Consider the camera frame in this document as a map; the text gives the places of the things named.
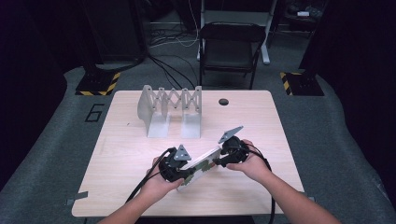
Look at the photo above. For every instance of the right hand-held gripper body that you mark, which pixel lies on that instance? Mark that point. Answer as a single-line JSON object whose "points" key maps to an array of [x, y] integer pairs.
{"points": [[235, 151]]}

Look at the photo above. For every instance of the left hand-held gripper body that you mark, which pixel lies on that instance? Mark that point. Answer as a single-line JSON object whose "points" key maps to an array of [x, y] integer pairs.
{"points": [[172, 169]]}

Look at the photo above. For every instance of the white caterpillar picture book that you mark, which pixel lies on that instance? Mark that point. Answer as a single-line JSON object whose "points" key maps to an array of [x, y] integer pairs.
{"points": [[204, 163]]}

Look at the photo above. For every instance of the person's left hand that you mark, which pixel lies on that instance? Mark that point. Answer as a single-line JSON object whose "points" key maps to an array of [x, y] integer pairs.
{"points": [[158, 186]]}

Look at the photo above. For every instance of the person's right hand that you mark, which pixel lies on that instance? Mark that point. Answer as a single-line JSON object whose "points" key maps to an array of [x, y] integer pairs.
{"points": [[253, 166]]}

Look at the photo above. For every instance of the black table grommet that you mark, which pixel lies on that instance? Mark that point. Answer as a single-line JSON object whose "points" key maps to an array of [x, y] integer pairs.
{"points": [[223, 101]]}

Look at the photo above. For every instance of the grey expandable book rack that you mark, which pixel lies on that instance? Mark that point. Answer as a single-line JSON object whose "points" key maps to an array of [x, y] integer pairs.
{"points": [[169, 109]]}

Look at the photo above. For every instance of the grey tape strip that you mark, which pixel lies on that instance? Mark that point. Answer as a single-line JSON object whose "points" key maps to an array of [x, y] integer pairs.
{"points": [[311, 198], [77, 197]]}

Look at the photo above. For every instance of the black yellow striped stand base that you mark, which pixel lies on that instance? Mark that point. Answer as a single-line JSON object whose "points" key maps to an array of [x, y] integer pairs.
{"points": [[303, 84], [98, 84]]}

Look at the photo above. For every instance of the black folding chair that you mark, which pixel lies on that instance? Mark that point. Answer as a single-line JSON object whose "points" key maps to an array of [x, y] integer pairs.
{"points": [[229, 53]]}

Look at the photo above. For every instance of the black cabinet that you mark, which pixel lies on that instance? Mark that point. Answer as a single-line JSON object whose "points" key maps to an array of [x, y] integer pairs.
{"points": [[115, 28]]}

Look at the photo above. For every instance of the white desk frame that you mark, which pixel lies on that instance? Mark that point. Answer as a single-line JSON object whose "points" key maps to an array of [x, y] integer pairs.
{"points": [[236, 15]]}

